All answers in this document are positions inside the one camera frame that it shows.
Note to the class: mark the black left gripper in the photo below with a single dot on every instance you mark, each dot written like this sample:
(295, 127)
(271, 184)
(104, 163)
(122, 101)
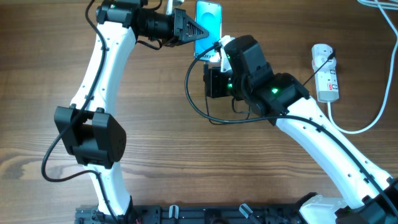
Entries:
(180, 21)

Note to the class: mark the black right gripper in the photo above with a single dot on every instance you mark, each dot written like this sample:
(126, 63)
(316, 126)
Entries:
(214, 80)

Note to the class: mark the blue screen smartphone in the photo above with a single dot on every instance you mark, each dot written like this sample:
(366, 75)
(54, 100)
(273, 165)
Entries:
(209, 16)

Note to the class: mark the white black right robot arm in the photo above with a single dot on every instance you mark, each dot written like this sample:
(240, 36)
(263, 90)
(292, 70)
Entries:
(368, 193)

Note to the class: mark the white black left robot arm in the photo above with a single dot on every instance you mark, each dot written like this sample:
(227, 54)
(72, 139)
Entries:
(89, 130)

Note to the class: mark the white charger plug adapter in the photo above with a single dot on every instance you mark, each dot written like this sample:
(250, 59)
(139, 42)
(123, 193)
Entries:
(324, 62)

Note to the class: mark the white power strip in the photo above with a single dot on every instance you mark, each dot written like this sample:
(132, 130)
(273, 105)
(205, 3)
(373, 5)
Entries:
(326, 81)

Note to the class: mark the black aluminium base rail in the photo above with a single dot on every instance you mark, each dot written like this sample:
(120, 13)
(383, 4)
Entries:
(174, 214)

